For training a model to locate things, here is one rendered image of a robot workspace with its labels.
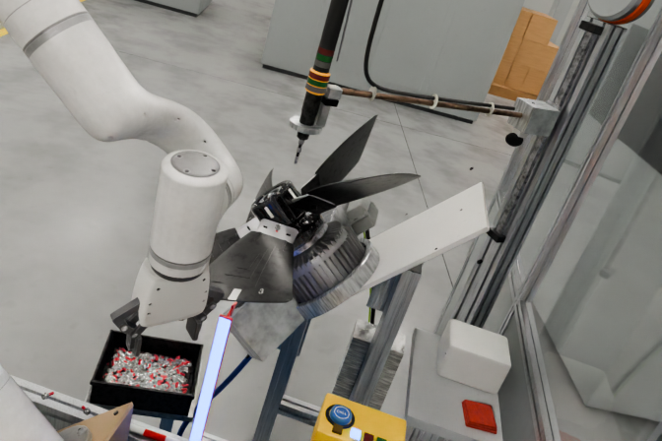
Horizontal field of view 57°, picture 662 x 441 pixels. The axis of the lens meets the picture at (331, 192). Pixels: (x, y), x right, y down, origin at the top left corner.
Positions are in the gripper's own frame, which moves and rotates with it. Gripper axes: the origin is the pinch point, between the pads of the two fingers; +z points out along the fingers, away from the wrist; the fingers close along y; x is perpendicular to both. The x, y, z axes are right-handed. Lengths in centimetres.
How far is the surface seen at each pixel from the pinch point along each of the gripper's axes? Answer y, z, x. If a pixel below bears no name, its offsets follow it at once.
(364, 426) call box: -33.2, 16.9, 17.9
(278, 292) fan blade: -28.0, 7.6, -9.6
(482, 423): -78, 39, 19
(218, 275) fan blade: -21.2, 11.4, -21.2
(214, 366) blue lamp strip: -13.6, 17.2, -4.3
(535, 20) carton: -729, 90, -451
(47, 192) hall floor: -44, 148, -242
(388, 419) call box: -38.7, 17.2, 18.4
